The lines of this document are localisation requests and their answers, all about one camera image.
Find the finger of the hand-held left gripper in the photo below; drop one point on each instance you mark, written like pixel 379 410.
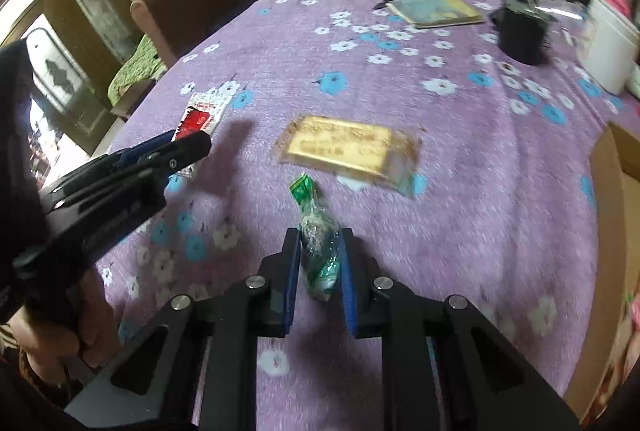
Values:
pixel 145 151
pixel 185 151

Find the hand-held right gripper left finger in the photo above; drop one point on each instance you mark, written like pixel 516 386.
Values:
pixel 292 281

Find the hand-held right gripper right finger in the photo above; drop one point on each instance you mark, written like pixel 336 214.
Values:
pixel 348 291

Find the small white red packet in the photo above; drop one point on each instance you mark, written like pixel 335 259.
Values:
pixel 202 116

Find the green candy packet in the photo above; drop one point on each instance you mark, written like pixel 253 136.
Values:
pixel 317 236

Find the brown cardboard box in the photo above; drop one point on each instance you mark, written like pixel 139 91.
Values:
pixel 615 236

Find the person's left forearm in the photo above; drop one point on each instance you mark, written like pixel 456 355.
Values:
pixel 20 403

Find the person's left hand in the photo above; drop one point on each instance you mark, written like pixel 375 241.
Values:
pixel 95 331

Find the green patterned cloth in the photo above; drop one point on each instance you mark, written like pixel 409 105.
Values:
pixel 135 71

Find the tan biscuit packet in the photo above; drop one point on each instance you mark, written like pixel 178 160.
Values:
pixel 350 151

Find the wooden glazed door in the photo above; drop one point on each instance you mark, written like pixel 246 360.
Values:
pixel 65 11

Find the purple floral tablecloth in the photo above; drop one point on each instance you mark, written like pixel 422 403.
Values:
pixel 400 101

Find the yellow green book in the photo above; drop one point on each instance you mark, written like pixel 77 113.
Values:
pixel 435 8

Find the black cup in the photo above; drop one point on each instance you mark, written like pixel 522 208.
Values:
pixel 522 33

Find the white plastic jar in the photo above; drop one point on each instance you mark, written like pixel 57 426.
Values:
pixel 612 46

